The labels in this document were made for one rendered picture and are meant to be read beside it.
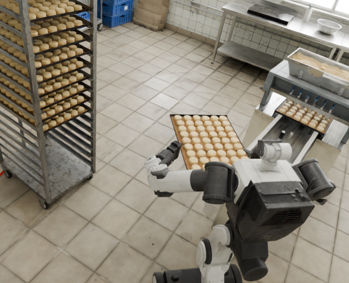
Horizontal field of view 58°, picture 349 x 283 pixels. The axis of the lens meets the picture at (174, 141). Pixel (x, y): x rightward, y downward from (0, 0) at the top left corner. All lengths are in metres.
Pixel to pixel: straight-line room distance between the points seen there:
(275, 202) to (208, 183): 0.25
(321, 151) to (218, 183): 1.58
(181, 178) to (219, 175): 0.16
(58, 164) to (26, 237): 0.65
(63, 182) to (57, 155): 0.33
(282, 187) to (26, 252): 1.87
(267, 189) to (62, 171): 1.96
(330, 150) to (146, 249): 1.57
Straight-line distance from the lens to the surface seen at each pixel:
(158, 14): 6.19
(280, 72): 2.59
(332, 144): 2.66
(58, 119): 2.31
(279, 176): 1.33
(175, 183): 1.30
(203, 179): 1.23
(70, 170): 2.83
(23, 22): 1.82
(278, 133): 2.50
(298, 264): 2.87
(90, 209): 2.74
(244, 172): 1.28
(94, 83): 2.29
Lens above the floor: 2.15
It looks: 39 degrees down
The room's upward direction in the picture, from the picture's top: 12 degrees clockwise
